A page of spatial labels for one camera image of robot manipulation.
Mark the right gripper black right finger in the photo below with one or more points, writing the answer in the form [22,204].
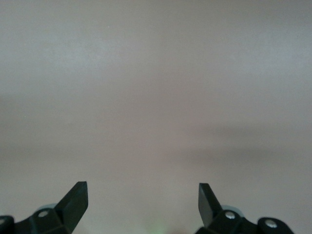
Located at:
[209,207]

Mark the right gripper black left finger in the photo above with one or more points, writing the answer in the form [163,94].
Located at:
[70,207]

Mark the brown table cover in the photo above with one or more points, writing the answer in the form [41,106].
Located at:
[156,97]

